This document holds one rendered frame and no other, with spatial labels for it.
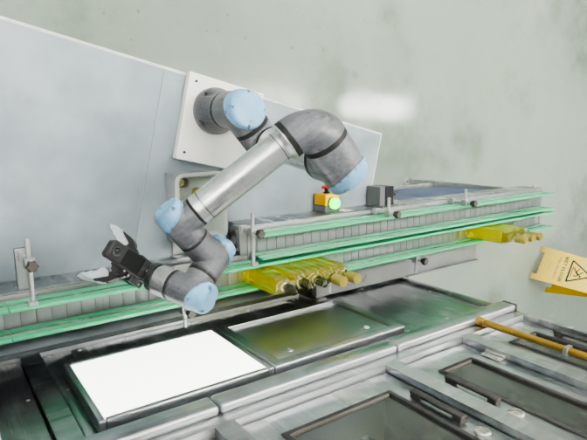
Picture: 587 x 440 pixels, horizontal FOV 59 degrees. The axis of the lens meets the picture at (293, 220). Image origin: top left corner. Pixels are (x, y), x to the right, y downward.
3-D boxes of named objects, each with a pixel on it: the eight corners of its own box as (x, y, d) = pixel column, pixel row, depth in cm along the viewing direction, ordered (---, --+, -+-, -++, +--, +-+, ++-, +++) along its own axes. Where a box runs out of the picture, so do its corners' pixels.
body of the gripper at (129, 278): (121, 282, 134) (158, 299, 130) (104, 270, 126) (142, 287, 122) (137, 256, 136) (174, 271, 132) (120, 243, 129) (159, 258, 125)
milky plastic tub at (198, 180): (168, 241, 170) (178, 245, 163) (164, 172, 167) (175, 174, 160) (216, 234, 180) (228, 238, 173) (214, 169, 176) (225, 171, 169)
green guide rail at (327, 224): (250, 234, 173) (262, 238, 166) (250, 231, 173) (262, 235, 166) (541, 193, 272) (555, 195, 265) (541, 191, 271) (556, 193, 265)
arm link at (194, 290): (224, 293, 126) (204, 323, 122) (187, 278, 130) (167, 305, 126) (217, 276, 120) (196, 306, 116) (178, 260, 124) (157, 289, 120)
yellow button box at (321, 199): (313, 210, 204) (325, 212, 198) (313, 191, 202) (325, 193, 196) (327, 209, 208) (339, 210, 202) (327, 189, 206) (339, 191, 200)
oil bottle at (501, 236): (465, 237, 240) (521, 247, 217) (466, 224, 239) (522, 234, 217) (473, 235, 243) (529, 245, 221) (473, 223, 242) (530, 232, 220)
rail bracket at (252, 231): (238, 261, 172) (258, 269, 162) (237, 210, 169) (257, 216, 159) (246, 259, 173) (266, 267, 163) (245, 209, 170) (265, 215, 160)
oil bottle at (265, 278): (242, 281, 174) (277, 298, 157) (241, 264, 173) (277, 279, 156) (257, 278, 177) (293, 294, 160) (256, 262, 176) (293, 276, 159)
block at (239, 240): (228, 251, 177) (238, 256, 171) (227, 224, 175) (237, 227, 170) (237, 250, 179) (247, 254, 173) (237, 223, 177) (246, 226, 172)
